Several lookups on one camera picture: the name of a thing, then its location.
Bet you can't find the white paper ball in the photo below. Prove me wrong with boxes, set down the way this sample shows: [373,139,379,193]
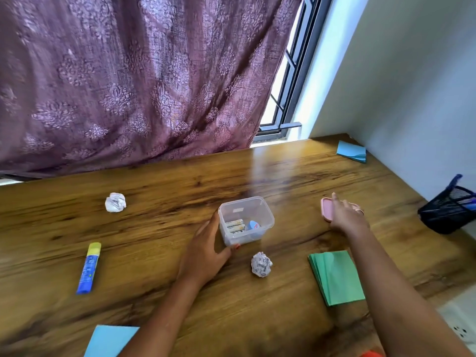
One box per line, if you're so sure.
[105,192,127,213]

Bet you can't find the blue glue stick yellow cap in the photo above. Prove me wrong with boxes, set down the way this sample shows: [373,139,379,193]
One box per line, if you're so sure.
[76,242,102,295]

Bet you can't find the person's right hand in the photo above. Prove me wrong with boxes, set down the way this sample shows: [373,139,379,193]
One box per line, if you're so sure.
[329,192,371,238]

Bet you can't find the light blue sticky note pad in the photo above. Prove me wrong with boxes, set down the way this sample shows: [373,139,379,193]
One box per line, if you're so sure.
[336,140,367,164]
[83,324,140,357]

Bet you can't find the person's left forearm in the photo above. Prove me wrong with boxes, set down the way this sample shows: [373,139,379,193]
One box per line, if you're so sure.
[119,275,209,357]

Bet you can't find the clear plastic container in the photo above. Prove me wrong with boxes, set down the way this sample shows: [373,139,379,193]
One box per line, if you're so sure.
[218,196,276,247]

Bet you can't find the person's right forearm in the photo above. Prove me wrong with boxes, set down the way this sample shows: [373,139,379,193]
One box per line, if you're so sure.
[349,226,473,357]

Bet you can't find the green sticky note pad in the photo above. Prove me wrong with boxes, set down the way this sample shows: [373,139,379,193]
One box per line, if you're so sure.
[307,250,366,307]

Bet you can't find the purple patterned curtain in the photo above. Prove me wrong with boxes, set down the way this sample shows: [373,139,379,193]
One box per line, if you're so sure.
[0,0,304,179]

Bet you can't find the printed paper ball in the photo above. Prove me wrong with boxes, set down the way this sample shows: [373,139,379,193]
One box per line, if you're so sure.
[251,251,273,278]

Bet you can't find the pink plastic lid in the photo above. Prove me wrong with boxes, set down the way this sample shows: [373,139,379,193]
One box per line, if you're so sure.
[320,196,364,223]

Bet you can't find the black mesh pen holder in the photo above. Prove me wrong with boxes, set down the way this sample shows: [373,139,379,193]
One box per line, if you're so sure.
[417,185,476,235]

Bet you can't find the person's left hand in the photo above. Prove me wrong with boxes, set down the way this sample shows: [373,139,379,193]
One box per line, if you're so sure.
[177,211,241,291]

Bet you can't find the black window frame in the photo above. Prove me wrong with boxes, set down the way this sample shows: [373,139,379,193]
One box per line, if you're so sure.
[0,0,334,182]

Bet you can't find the bunch of blue pens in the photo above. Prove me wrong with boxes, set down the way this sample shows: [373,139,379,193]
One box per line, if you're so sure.
[444,174,476,212]

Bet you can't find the white wall socket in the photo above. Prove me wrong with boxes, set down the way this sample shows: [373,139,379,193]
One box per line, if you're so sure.
[437,293,476,350]

